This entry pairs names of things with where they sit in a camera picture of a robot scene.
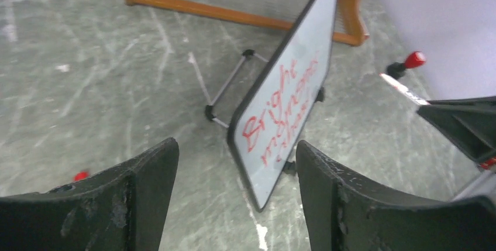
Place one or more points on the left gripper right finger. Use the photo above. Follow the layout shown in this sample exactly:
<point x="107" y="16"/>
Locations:
<point x="345" y="210"/>

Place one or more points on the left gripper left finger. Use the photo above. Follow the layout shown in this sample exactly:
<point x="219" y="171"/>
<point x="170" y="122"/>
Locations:
<point x="121" y="208"/>

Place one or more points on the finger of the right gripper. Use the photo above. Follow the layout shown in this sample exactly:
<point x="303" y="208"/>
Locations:
<point x="468" y="123"/>

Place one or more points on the red marker cap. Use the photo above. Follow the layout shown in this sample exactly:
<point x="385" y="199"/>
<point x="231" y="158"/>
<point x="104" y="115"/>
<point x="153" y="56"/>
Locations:
<point x="81" y="175"/>

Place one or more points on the red whiteboard marker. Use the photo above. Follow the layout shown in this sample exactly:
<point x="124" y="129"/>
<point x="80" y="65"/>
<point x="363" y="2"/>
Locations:
<point x="405" y="91"/>

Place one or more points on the whiteboard with black frame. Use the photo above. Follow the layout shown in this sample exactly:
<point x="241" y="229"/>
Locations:
<point x="265" y="126"/>

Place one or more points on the red emergency stop button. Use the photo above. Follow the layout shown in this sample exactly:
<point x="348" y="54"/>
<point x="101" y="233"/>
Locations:
<point x="397" y="70"/>

